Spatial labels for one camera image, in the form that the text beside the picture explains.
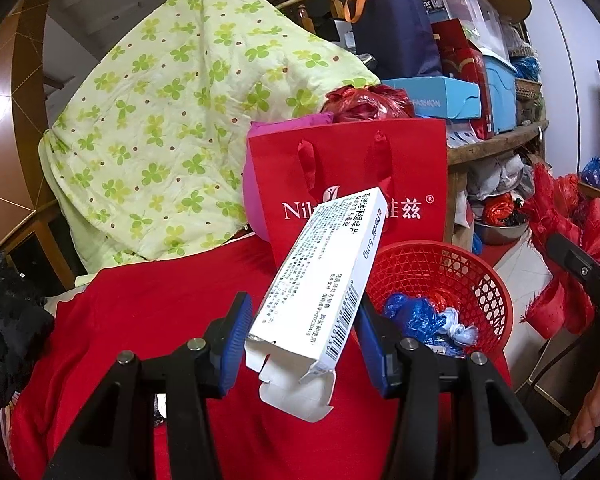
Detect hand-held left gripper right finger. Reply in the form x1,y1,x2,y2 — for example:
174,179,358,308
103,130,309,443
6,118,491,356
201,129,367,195
355,302,553,480

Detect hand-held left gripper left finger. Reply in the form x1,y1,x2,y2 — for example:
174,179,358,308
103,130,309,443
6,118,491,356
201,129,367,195
40,291,253,480

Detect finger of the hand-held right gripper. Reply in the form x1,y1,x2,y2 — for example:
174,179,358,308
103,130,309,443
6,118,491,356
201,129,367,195
544,232,600,321

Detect blue foil wrapper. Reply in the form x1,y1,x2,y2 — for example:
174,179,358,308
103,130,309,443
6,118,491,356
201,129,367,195
382,292,448,341

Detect long red plastic bag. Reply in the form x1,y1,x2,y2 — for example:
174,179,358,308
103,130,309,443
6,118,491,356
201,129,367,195
521,162,600,338

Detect blue white wrapper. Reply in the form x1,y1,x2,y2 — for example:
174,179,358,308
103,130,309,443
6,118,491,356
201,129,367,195
422,336,468,358

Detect small red plastic wrapper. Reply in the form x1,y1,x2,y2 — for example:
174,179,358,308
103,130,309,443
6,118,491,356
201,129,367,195
412,290,463,313

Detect white silver wrapper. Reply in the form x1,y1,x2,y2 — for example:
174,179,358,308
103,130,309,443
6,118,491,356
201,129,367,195
432,307,478,348

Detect white medicine box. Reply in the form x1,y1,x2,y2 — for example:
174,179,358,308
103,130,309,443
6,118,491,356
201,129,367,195
244,186,388,422

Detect red mesh basket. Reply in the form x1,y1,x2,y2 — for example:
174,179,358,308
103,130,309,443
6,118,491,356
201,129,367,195
362,241,515,368

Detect steel basin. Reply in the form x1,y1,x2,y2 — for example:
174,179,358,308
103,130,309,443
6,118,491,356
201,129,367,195
472,210,531,246

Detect blue plastic bag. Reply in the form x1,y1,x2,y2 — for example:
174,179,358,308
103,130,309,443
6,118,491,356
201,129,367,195
580,156,600,188
512,55,541,83

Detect red black plastic bag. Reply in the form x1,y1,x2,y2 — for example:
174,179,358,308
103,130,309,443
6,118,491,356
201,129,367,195
482,194,528,228

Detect red blanket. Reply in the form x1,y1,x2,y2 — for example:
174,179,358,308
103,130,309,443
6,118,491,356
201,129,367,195
2,232,513,480

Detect white plastic bags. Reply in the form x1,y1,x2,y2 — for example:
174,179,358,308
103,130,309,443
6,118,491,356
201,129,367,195
467,152,526,201

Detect pink bag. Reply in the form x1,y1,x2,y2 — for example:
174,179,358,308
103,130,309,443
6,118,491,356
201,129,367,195
241,112,333,241

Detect wooden table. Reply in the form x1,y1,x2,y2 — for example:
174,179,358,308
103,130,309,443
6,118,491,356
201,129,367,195
445,120,551,246

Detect red paper gift bag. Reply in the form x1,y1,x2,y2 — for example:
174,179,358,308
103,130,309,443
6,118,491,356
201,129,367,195
246,119,448,271

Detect blue white packet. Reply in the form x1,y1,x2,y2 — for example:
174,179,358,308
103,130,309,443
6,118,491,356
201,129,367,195
447,120,481,148

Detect woven basket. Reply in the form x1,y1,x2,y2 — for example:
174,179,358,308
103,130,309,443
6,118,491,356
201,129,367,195
515,77,543,101

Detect blue plastic storage bin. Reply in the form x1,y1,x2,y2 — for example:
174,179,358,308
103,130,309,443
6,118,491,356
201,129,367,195
482,52,518,135

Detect light blue cardboard box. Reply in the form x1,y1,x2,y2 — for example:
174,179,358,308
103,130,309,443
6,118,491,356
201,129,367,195
381,76,482,121

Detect black knit garment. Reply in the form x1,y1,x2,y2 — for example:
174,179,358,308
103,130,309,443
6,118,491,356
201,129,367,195
0,255,56,401

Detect tall red gift box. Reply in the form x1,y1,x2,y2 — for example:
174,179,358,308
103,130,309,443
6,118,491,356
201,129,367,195
430,19,493,141

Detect green floral quilt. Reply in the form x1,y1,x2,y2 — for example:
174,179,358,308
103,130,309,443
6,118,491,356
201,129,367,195
39,0,383,286

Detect crumpled red plastic bag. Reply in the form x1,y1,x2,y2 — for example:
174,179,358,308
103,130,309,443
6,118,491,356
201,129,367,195
321,85,416,123

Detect clear plastic storage box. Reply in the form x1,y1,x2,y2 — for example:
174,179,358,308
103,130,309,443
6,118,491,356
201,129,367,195
420,0,511,61

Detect black cable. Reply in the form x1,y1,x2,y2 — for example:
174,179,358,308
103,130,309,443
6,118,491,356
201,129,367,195
527,305,600,396

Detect navy bag orange handles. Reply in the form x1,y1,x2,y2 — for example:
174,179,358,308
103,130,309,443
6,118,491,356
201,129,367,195
344,0,443,81

